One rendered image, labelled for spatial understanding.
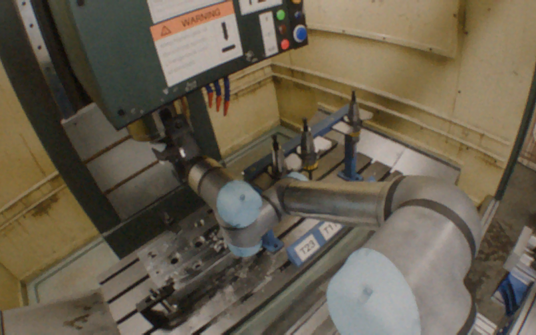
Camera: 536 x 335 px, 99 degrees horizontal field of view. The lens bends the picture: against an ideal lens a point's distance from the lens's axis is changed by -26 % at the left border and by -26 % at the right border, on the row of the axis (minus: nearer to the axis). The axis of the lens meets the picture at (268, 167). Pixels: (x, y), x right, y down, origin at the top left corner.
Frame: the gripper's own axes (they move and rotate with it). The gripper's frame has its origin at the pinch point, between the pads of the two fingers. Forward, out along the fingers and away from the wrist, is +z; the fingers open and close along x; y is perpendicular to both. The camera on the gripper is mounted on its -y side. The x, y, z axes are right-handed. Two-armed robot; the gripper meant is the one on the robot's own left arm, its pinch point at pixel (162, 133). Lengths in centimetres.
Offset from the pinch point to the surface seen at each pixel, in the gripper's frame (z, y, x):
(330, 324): -44, 63, 13
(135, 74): -21.2, -23.2, -5.9
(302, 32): -22.4, -19.1, 29.6
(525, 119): -68, 17, 100
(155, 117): -8.7, -9.0, -2.3
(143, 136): -6.2, -5.0, -5.9
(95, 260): 67, 82, -50
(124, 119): -21.3, -17.1, -10.3
